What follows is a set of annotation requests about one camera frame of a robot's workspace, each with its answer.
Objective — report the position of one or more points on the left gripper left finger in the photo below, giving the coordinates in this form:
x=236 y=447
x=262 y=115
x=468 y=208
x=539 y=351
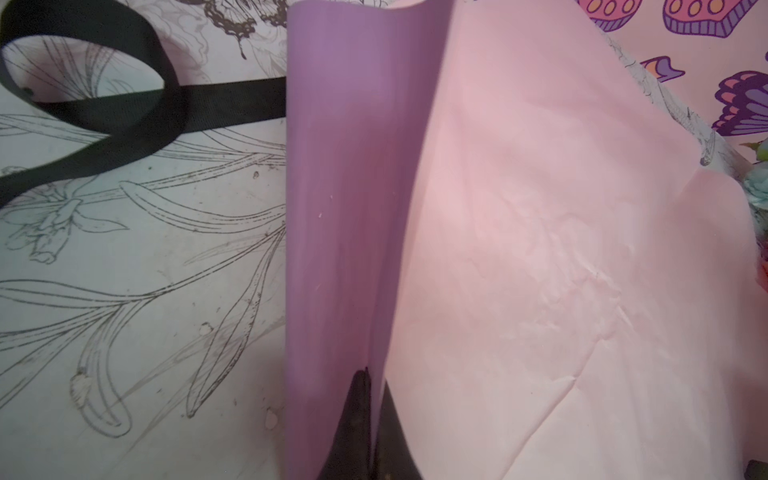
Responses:
x=349 y=455

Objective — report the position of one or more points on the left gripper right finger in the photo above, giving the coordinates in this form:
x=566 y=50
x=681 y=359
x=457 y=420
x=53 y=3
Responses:
x=392 y=457

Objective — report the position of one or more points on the purple pink wrapping paper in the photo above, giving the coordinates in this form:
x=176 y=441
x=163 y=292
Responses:
x=486 y=213

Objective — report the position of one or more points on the white fake flower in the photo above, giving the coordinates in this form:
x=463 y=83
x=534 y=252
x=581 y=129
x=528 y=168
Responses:
x=755 y=187

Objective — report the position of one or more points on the black printed ribbon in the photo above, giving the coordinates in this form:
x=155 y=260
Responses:
x=134 y=125

